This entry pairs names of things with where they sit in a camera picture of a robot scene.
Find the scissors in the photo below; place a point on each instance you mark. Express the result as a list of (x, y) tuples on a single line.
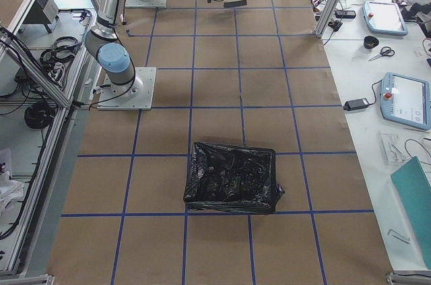
[(385, 51)]

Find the near teach pendant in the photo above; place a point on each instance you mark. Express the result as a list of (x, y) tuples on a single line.
[(405, 100)]

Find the black power adapter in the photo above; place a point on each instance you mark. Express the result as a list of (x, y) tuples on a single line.
[(356, 104)]

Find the black phone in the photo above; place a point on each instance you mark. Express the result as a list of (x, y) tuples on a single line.
[(345, 14)]

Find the far teach pendant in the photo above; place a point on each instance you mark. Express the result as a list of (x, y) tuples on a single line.
[(384, 18)]

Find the grey electronics box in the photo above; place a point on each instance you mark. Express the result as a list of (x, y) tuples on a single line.
[(43, 12)]

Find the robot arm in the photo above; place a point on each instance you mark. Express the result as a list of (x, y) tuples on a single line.
[(103, 44)]

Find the teal folder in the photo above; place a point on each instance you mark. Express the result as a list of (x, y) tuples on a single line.
[(413, 189)]

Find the black bag lined bin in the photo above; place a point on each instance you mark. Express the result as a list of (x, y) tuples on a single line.
[(237, 179)]

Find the teach pendant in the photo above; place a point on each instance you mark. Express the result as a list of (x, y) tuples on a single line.
[(384, 18), (405, 100)]

